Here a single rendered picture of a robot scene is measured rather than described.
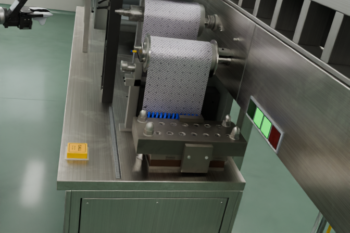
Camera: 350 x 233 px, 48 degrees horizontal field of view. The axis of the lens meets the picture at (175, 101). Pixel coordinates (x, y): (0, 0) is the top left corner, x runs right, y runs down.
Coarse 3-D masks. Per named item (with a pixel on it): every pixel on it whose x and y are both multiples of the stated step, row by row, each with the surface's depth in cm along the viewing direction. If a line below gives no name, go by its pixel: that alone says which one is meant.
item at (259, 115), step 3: (258, 111) 125; (255, 114) 127; (258, 114) 125; (261, 114) 122; (255, 117) 127; (258, 117) 124; (261, 117) 122; (255, 120) 126; (258, 120) 124; (261, 120) 122; (258, 123) 124; (258, 126) 124
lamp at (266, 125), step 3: (264, 120) 120; (267, 120) 119; (264, 123) 120; (267, 123) 118; (270, 123) 117; (261, 126) 122; (264, 126) 120; (267, 126) 118; (270, 126) 116; (261, 129) 122; (264, 129) 120; (267, 129) 118; (264, 132) 120; (267, 132) 118; (267, 135) 118
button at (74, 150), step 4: (68, 144) 140; (72, 144) 141; (76, 144) 141; (80, 144) 142; (84, 144) 142; (68, 148) 138; (72, 148) 138; (76, 148) 139; (80, 148) 139; (84, 148) 140; (68, 152) 136; (72, 152) 136; (76, 152) 136; (80, 152) 137; (84, 152) 137; (68, 156) 136; (72, 156) 136; (76, 156) 137; (80, 156) 137; (84, 156) 137
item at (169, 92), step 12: (156, 72) 143; (168, 72) 144; (156, 84) 145; (168, 84) 146; (180, 84) 147; (192, 84) 148; (204, 84) 149; (144, 96) 146; (156, 96) 147; (168, 96) 148; (180, 96) 149; (192, 96) 150; (144, 108) 149; (156, 108) 150; (168, 108) 151; (180, 108) 152; (192, 108) 153
